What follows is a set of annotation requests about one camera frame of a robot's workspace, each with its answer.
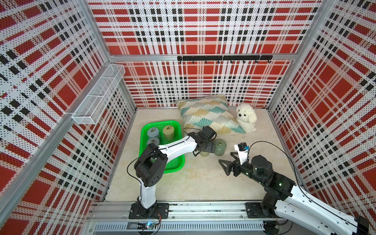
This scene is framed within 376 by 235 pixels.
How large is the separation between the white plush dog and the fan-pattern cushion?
21 millimetres

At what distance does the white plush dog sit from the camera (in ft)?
3.06

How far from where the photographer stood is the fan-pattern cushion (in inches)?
37.3
